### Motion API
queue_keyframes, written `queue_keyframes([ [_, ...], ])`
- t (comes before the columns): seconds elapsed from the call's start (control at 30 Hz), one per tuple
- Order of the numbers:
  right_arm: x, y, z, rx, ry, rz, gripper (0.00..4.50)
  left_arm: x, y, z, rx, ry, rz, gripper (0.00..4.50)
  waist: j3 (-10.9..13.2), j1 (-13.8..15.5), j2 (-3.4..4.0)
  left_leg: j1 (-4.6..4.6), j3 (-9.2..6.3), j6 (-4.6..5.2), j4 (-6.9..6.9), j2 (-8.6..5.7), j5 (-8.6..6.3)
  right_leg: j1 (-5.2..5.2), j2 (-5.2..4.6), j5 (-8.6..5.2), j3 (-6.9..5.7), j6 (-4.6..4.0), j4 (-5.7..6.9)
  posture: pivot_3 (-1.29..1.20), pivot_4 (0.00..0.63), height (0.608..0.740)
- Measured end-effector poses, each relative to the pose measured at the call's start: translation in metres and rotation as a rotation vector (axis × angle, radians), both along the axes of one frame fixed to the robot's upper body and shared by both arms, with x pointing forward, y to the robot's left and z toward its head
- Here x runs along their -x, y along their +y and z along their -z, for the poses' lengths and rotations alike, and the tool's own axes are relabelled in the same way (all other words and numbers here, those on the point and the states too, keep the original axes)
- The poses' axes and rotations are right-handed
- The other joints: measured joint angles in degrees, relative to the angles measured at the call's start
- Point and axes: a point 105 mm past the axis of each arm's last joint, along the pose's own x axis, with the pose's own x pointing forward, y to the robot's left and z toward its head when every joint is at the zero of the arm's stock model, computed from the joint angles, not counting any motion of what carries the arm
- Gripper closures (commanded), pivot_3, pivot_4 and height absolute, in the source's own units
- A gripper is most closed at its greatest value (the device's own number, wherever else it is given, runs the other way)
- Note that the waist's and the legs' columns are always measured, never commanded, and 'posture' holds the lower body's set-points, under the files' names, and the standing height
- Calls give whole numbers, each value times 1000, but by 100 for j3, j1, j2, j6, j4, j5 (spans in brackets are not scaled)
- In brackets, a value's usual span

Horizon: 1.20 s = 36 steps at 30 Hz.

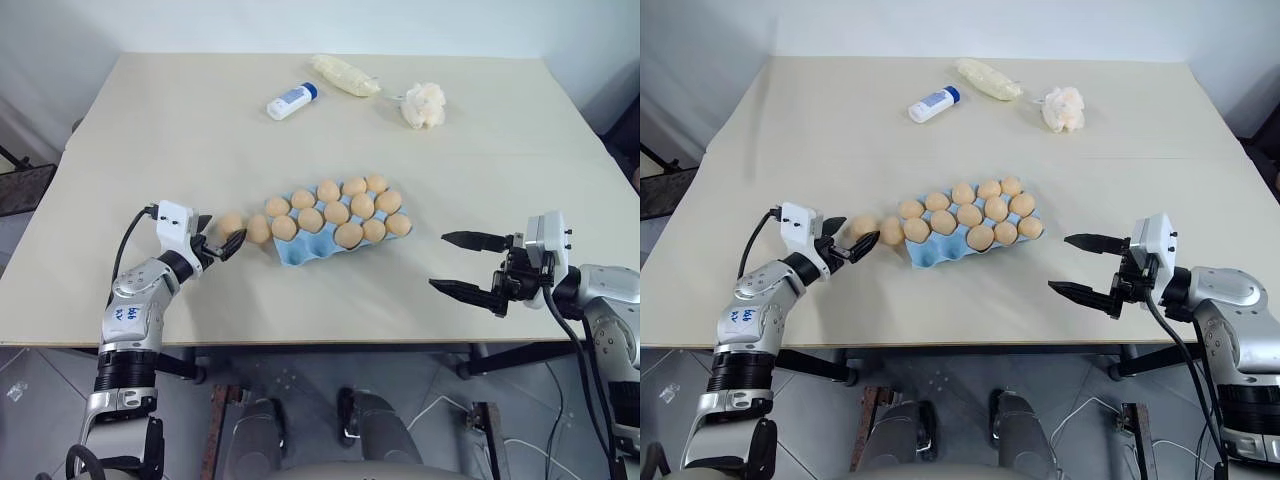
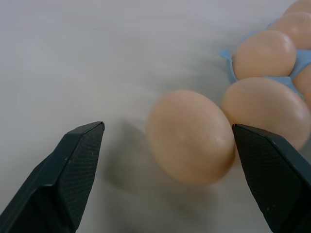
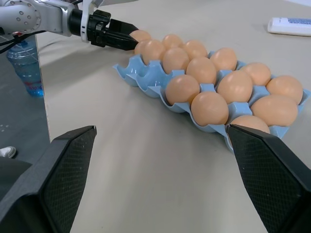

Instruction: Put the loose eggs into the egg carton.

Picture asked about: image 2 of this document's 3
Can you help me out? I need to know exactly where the light blue egg tray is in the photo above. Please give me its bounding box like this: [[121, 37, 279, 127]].
[[219, 23, 311, 100]]

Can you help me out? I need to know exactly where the beige egg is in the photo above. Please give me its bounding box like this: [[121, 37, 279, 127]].
[[221, 77, 311, 151], [269, 11, 311, 50], [283, 0, 311, 16], [293, 68, 311, 109], [145, 90, 236, 186], [231, 30, 297, 81]]

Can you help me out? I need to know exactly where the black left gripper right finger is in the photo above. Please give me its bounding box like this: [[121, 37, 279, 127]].
[[232, 123, 311, 233]]

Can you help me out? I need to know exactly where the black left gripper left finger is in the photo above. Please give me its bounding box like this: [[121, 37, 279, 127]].
[[0, 121, 105, 233]]

